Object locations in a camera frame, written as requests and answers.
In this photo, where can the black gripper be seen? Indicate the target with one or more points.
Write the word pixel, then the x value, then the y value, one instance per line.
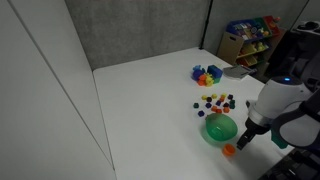
pixel 252 130

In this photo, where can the small orange bowl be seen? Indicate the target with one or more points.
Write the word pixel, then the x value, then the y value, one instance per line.
pixel 228 150

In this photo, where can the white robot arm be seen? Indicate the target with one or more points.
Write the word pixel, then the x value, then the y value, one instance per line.
pixel 289 110

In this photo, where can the large green plastic bowl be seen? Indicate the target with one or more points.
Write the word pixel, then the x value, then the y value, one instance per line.
pixel 220 127

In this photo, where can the orange small cube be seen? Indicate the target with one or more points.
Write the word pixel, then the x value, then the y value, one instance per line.
pixel 226 109

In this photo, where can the dark teal small cube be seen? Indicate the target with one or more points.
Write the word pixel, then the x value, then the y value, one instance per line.
pixel 232 104

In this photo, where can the blue small cube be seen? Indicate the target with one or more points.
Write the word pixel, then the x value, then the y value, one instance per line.
pixel 201 113

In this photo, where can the yellow small cube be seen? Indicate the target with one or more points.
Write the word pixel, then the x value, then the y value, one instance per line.
pixel 203 97

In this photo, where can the dark green small cube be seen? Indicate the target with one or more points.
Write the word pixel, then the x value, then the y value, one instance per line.
pixel 195 105

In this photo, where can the grey flat box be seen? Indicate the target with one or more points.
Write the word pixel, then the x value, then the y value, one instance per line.
pixel 237 72

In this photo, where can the pile of colourful interlocking blocks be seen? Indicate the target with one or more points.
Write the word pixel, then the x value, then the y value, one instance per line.
pixel 206 76

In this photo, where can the wooden toy bin shelf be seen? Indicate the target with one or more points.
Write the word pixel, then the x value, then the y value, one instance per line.
pixel 250 42

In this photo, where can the black vertical pole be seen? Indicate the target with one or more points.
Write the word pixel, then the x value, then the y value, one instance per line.
pixel 207 19

